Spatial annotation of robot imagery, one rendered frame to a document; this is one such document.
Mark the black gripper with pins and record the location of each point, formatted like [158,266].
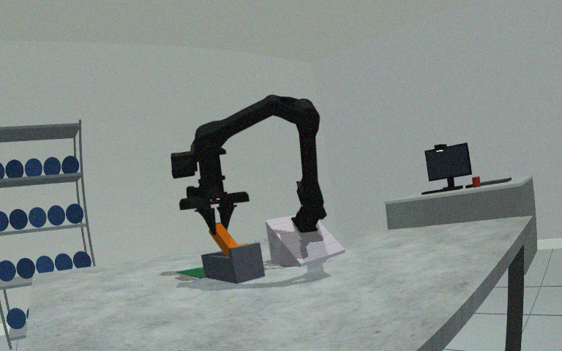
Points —
[212,188]

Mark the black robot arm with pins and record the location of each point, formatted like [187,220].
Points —
[206,149]

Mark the orange block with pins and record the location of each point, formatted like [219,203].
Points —
[224,239]

